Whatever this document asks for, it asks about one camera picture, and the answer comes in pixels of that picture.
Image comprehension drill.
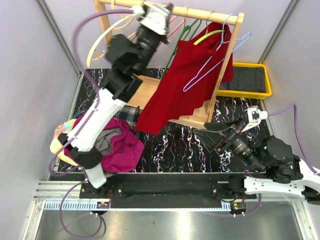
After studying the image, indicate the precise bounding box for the magenta skirt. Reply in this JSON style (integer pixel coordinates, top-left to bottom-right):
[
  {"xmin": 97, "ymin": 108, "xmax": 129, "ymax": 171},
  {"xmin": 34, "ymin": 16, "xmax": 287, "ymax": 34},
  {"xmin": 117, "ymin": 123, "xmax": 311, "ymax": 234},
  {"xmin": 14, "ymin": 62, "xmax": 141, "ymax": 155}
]
[{"xmin": 63, "ymin": 117, "xmax": 144, "ymax": 173}]

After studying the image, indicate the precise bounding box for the wooden clothes rack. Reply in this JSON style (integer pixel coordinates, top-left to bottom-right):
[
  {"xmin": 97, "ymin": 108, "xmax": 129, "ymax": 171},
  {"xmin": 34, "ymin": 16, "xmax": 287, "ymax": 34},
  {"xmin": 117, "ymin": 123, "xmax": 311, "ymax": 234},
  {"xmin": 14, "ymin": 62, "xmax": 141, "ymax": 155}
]
[{"xmin": 94, "ymin": 0, "xmax": 245, "ymax": 134}]

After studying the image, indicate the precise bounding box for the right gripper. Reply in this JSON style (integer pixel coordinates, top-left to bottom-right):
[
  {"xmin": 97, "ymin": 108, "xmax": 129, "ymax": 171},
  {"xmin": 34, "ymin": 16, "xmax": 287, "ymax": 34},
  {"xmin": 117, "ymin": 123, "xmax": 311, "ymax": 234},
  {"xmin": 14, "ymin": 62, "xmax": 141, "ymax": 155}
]
[{"xmin": 191, "ymin": 116, "xmax": 265, "ymax": 173}]

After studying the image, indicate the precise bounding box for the grey garment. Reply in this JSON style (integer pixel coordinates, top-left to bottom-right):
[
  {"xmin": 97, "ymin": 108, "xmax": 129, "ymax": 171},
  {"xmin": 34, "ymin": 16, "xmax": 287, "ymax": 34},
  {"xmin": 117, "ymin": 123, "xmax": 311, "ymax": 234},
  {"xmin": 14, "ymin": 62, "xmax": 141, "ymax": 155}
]
[{"xmin": 94, "ymin": 127, "xmax": 122, "ymax": 156}]

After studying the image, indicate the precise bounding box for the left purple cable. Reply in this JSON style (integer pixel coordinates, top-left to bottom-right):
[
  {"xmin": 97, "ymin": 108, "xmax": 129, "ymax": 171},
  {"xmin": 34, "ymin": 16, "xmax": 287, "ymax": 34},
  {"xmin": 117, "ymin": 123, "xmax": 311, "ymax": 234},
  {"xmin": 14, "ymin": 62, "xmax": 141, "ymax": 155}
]
[{"xmin": 48, "ymin": 9, "xmax": 137, "ymax": 237}]

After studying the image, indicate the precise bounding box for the blue-grey folded cloth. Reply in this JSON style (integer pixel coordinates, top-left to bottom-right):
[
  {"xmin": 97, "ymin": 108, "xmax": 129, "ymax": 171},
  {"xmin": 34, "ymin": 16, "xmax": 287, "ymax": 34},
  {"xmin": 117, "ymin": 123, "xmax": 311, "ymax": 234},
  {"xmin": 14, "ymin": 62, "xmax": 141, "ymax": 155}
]
[{"xmin": 219, "ymin": 82, "xmax": 229, "ymax": 90}]

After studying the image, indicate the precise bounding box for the pink hanger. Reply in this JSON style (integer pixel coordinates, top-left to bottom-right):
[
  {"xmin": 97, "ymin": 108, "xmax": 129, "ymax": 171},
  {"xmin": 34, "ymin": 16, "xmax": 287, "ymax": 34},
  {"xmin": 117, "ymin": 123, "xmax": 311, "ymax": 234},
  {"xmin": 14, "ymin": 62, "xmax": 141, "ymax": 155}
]
[{"xmin": 167, "ymin": 14, "xmax": 188, "ymax": 38}]

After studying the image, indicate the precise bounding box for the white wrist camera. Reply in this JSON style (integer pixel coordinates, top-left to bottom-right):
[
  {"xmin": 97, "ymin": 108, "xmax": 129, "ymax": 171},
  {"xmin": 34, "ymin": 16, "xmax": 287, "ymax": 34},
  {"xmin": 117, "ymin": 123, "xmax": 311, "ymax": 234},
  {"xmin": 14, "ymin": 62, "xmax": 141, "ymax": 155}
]
[
  {"xmin": 242, "ymin": 105, "xmax": 268, "ymax": 132},
  {"xmin": 130, "ymin": 3, "xmax": 172, "ymax": 36}
]

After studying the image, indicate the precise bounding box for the green hanger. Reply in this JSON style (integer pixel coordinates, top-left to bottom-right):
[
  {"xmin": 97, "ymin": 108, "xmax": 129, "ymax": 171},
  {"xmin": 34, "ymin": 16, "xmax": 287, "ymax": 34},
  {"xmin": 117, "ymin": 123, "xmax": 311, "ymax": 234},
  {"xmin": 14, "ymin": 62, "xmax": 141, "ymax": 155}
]
[{"xmin": 159, "ymin": 18, "xmax": 203, "ymax": 82}]

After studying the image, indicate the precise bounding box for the navy plaid skirt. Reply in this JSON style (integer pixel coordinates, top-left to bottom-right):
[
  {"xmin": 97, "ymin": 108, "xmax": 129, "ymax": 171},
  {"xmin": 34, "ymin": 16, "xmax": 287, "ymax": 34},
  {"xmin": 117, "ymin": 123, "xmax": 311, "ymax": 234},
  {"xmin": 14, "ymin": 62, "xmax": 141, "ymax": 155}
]
[{"xmin": 114, "ymin": 105, "xmax": 140, "ymax": 131}]

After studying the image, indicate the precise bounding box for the red skirt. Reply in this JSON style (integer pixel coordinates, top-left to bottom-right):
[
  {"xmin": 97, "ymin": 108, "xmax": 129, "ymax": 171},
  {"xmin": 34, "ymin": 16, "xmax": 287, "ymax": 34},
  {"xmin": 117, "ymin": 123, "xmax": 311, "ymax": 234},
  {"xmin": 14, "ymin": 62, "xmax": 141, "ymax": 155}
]
[{"xmin": 134, "ymin": 22, "xmax": 232, "ymax": 135}]

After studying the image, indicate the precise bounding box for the floral pastel garment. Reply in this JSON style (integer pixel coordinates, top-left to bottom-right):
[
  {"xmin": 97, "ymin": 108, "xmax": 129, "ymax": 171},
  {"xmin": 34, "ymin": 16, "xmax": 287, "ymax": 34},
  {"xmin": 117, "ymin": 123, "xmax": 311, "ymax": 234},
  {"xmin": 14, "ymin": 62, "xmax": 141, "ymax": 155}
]
[{"xmin": 49, "ymin": 118, "xmax": 78, "ymax": 166}]

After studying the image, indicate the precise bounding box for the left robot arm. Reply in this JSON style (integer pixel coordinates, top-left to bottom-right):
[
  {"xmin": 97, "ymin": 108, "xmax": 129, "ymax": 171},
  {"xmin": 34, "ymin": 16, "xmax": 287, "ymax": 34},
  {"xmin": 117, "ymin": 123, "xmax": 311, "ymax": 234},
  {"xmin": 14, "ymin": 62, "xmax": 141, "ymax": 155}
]
[{"xmin": 57, "ymin": 3, "xmax": 174, "ymax": 198}]

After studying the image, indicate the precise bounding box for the purple cable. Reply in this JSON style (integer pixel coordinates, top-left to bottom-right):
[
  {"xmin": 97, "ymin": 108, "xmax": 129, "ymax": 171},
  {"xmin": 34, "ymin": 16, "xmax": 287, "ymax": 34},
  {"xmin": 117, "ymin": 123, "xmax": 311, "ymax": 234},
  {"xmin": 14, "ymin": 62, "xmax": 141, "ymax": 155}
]
[
  {"xmin": 267, "ymin": 103, "xmax": 320, "ymax": 176},
  {"xmin": 48, "ymin": 9, "xmax": 137, "ymax": 237}
]

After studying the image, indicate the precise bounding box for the dark striped folded cloth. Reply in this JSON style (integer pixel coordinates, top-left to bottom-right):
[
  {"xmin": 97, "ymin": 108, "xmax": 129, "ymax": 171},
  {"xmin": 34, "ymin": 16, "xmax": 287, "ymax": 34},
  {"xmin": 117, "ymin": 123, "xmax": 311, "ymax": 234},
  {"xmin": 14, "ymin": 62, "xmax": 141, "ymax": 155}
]
[{"xmin": 227, "ymin": 66, "xmax": 266, "ymax": 93}]

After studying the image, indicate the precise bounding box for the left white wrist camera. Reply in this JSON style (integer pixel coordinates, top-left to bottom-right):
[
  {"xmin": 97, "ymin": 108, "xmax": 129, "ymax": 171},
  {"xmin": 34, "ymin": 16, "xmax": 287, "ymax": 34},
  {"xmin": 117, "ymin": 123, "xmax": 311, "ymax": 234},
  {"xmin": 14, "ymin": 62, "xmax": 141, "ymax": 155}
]
[{"xmin": 130, "ymin": 3, "xmax": 172, "ymax": 36}]

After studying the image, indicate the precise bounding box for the light blue wire hanger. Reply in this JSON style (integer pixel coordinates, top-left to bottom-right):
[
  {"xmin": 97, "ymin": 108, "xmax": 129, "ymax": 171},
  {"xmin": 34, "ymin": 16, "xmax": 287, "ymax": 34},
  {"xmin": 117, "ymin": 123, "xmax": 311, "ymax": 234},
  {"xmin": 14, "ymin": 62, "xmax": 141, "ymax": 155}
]
[{"xmin": 183, "ymin": 13, "xmax": 252, "ymax": 93}]

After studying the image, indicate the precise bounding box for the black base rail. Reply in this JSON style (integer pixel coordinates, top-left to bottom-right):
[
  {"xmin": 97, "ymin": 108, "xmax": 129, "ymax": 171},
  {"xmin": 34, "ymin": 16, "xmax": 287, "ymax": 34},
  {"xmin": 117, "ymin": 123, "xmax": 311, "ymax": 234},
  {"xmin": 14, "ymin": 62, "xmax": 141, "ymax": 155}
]
[{"xmin": 79, "ymin": 173, "xmax": 245, "ymax": 212}]

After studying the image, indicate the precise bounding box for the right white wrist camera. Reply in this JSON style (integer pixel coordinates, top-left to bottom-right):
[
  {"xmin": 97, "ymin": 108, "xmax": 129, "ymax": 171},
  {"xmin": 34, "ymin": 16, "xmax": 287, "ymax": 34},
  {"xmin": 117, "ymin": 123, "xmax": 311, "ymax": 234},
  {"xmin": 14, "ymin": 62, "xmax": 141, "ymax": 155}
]
[{"xmin": 242, "ymin": 105, "xmax": 268, "ymax": 132}]

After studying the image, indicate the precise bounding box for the yellow plastic bin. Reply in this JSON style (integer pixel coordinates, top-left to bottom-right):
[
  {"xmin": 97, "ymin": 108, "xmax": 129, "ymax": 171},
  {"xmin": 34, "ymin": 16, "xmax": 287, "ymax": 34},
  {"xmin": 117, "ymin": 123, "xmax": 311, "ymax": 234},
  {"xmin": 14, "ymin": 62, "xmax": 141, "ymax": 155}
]
[{"xmin": 217, "ymin": 62, "xmax": 272, "ymax": 100}]

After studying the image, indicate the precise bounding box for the yellow-green hanger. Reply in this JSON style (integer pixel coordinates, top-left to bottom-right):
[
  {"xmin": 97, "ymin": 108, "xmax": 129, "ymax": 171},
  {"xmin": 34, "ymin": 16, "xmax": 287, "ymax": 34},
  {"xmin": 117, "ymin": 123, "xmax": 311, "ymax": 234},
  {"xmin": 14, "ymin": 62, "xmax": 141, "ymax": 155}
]
[{"xmin": 193, "ymin": 30, "xmax": 223, "ymax": 46}]

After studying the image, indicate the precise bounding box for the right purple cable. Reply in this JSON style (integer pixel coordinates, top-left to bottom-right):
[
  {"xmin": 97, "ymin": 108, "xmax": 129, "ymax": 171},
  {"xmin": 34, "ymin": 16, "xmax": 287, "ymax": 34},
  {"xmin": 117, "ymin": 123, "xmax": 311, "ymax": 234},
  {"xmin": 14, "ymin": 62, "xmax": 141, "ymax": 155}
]
[{"xmin": 267, "ymin": 103, "xmax": 320, "ymax": 176}]

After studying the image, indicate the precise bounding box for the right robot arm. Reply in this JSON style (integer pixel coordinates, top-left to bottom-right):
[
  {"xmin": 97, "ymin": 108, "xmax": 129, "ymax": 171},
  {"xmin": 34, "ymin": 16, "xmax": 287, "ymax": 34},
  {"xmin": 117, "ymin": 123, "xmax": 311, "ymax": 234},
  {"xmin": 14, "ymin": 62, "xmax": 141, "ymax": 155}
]
[{"xmin": 194, "ymin": 118, "xmax": 320, "ymax": 205}]

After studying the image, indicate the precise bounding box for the teal transparent basin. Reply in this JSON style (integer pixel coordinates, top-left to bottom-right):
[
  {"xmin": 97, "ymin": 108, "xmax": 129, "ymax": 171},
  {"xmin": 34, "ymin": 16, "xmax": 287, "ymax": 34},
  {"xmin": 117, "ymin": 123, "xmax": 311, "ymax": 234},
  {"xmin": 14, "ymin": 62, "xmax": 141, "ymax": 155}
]
[{"xmin": 72, "ymin": 109, "xmax": 86, "ymax": 119}]

